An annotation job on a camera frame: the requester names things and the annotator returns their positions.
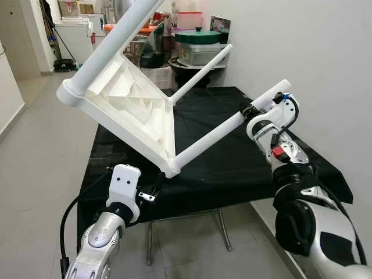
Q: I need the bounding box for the white plastic children table top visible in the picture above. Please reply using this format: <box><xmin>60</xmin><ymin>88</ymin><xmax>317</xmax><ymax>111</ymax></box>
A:
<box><xmin>56</xmin><ymin>51</ymin><xmax>175</xmax><ymax>179</ymax></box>

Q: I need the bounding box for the grey metal table leg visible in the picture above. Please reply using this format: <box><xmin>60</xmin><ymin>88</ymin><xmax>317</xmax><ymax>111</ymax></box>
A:
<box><xmin>145</xmin><ymin>220</ymin><xmax>155</xmax><ymax>265</ymax></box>
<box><xmin>215</xmin><ymin>208</ymin><xmax>233</xmax><ymax>252</ymax></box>

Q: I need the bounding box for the black plastic table cover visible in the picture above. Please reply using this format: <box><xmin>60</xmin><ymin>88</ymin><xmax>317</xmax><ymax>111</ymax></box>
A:
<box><xmin>76</xmin><ymin>86</ymin><xmax>354</xmax><ymax>245</ymax></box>

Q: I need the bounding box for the crumpled clear plastic bag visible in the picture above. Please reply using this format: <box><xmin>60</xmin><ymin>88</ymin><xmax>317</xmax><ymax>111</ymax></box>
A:
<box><xmin>87</xmin><ymin>145</ymin><xmax>114</xmax><ymax>169</ymax></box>

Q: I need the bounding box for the black wooden stool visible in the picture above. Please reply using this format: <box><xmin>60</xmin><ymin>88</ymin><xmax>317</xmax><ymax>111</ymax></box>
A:
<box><xmin>174</xmin><ymin>71</ymin><xmax>210</xmax><ymax>88</ymax></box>

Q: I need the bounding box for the clear plastic container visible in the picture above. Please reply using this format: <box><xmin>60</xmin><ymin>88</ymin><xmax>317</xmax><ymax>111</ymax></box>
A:
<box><xmin>177</xmin><ymin>42</ymin><xmax>227</xmax><ymax>66</ymax></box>

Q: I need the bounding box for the black round wok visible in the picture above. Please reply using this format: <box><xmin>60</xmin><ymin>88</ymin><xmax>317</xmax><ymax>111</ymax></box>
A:
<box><xmin>167</xmin><ymin>57</ymin><xmax>224</xmax><ymax>73</ymax></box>

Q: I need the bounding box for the green pot with lid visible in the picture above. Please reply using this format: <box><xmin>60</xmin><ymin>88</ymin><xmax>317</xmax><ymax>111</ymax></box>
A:
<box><xmin>174</xmin><ymin>27</ymin><xmax>223</xmax><ymax>45</ymax></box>

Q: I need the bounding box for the dark printed flat box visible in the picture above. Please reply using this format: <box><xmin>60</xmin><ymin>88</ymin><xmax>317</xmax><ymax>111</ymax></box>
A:
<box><xmin>209</xmin><ymin>16</ymin><xmax>231</xmax><ymax>44</ymax></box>

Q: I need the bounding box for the translucent storage box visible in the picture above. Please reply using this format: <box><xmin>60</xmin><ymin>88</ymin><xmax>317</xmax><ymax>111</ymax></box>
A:
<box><xmin>142</xmin><ymin>65</ymin><xmax>175</xmax><ymax>88</ymax></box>

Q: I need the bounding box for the black plastic bag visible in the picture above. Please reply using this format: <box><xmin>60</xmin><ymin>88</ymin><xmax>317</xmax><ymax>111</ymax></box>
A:
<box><xmin>138</xmin><ymin>23</ymin><xmax>172</xmax><ymax>69</ymax></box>

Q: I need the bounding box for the orange plastic tray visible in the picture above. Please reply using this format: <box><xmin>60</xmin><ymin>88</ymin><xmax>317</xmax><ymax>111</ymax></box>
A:
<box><xmin>105</xmin><ymin>23</ymin><xmax>158</xmax><ymax>33</ymax></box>

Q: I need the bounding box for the brown printed carton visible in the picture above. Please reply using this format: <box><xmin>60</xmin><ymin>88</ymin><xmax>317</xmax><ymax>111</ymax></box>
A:
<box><xmin>125</xmin><ymin>36</ymin><xmax>146</xmax><ymax>65</ymax></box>

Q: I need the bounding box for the black round robot vacuum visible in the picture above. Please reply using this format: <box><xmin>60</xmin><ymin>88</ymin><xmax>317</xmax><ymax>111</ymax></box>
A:
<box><xmin>53</xmin><ymin>58</ymin><xmax>76</xmax><ymax>71</ymax></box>

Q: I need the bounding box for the white chest freezer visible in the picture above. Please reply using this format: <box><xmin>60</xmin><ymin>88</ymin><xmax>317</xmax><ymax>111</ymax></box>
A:
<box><xmin>55</xmin><ymin>20</ymin><xmax>96</xmax><ymax>62</ymax></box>

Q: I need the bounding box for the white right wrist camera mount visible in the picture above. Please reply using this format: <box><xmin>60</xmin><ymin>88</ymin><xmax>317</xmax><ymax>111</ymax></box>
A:
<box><xmin>245</xmin><ymin>93</ymin><xmax>300</xmax><ymax>142</ymax></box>

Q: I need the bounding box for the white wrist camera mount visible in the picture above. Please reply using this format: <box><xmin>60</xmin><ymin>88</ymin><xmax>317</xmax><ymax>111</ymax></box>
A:
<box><xmin>245</xmin><ymin>93</ymin><xmax>300</xmax><ymax>142</ymax></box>
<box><xmin>108</xmin><ymin>164</ymin><xmax>142</xmax><ymax>220</ymax></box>

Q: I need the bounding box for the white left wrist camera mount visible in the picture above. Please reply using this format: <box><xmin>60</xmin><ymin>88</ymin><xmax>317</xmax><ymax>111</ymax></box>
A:
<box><xmin>108</xmin><ymin>164</ymin><xmax>142</xmax><ymax>220</ymax></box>

